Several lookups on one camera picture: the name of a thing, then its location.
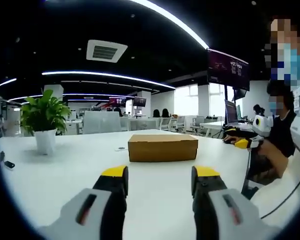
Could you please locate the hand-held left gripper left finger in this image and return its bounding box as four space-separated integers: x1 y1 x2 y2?
39 164 130 240

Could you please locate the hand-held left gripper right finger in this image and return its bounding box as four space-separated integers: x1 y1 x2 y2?
191 165 283 240

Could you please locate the brown cardboard shoe box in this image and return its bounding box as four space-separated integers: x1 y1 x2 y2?
127 133 199 163

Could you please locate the desk computer monitor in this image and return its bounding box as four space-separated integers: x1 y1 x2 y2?
224 99 241 125

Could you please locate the white office desk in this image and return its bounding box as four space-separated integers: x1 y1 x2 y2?
199 120 253 139

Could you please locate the black screen stand pole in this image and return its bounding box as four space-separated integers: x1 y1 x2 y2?
224 84 230 126

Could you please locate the grey office chair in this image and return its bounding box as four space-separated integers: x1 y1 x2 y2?
175 115 187 134
190 115 206 134

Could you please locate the large dark hanging screen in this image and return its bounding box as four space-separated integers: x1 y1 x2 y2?
206 47 251 92

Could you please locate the seated person in black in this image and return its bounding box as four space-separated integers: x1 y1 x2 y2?
247 83 300 232

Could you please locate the white mesh chair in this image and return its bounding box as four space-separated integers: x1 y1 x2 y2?
82 110 122 135

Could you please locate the green potted plant white pot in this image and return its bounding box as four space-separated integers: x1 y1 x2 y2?
19 89 73 156

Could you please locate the long curved ceiling light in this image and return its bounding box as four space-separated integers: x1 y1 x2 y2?
136 0 211 50

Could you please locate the straight ceiling light strip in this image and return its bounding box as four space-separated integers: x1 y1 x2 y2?
41 70 177 90

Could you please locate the white ceiling air vent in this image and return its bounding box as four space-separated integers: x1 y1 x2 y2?
85 39 129 64

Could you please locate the short ceiling light strip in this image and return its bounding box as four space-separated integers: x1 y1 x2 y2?
0 77 18 88

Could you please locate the thin black cable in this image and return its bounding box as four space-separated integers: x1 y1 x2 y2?
260 172 300 219

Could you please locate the dark wall screen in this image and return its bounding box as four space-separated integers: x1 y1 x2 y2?
132 96 147 107

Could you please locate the red wall screen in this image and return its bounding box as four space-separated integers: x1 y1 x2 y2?
108 96 127 107

